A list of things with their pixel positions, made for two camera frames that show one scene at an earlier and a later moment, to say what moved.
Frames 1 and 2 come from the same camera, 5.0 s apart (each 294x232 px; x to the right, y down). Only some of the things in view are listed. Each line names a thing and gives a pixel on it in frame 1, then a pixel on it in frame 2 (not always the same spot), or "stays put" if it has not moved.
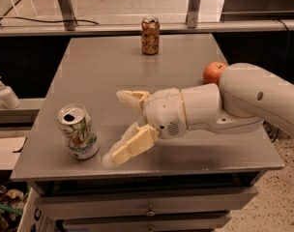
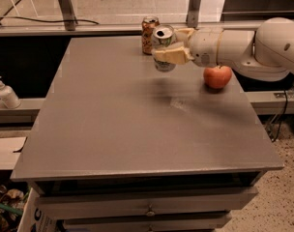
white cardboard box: x=32 y=220 stays put
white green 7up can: x=76 y=127 to x=163 y=36
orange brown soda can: x=150 y=35 stays put
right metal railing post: x=191 y=18 stays put
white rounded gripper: x=164 y=112 to x=204 y=45
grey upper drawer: x=146 y=204 stays put
